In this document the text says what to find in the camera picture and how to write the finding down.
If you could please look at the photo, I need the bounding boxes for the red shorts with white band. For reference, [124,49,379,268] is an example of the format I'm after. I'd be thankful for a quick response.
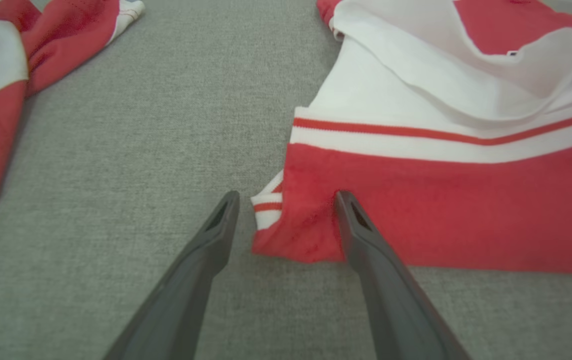
[0,0,146,211]

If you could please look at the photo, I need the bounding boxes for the grey fabric sofa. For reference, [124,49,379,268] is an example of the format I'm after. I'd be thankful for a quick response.
[0,0,572,360]

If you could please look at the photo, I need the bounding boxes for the red garment with striped trim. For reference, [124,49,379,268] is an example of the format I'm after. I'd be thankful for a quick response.
[250,0,572,277]

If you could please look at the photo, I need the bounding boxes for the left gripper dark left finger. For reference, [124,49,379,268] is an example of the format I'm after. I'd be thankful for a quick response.
[103,190,241,360]

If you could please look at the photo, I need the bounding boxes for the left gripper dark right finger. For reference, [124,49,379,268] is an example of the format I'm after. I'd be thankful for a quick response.
[334,189,472,360]

